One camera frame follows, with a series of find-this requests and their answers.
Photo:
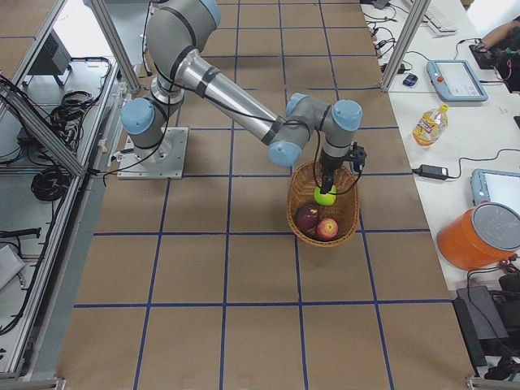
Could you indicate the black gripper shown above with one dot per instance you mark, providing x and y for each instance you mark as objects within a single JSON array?
[{"x": 330, "y": 164}]

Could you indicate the green apple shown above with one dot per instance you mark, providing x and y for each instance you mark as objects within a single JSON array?
[{"x": 325, "y": 199}]

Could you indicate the dark red apple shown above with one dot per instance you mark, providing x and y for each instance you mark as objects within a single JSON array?
[{"x": 307, "y": 217}]

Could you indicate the red apple yellow top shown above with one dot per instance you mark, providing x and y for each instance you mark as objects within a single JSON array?
[{"x": 327, "y": 229}]

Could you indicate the person forearm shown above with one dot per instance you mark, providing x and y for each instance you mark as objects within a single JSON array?
[{"x": 499, "y": 33}]

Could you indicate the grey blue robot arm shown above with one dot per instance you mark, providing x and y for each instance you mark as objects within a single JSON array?
[{"x": 176, "y": 33}]

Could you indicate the woven wicker basket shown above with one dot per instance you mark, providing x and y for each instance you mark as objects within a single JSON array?
[{"x": 344, "y": 211}]

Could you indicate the black power adapter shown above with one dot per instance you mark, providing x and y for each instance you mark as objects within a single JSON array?
[{"x": 431, "y": 172}]

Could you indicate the yellow drink bottle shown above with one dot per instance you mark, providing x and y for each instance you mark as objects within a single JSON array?
[{"x": 431, "y": 126}]

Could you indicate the white side table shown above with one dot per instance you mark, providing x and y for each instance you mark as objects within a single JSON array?
[{"x": 402, "y": 213}]

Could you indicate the blue teach pendant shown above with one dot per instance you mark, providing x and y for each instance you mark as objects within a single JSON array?
[
  {"x": 455, "y": 81},
  {"x": 495, "y": 186}
]

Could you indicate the orange bucket grey lid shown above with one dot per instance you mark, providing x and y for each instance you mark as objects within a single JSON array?
[{"x": 483, "y": 235}]

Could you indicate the white keyboard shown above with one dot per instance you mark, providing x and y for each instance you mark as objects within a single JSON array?
[{"x": 437, "y": 22}]

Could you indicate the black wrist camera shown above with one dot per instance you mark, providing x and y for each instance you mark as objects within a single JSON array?
[{"x": 357, "y": 155}]

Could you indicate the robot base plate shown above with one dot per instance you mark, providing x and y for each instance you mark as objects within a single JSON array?
[{"x": 163, "y": 162}]

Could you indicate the aluminium frame post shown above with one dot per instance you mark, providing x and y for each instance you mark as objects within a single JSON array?
[{"x": 410, "y": 27}]

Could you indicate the aluminium frame rack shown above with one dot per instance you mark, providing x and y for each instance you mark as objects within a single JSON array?
[{"x": 49, "y": 201}]

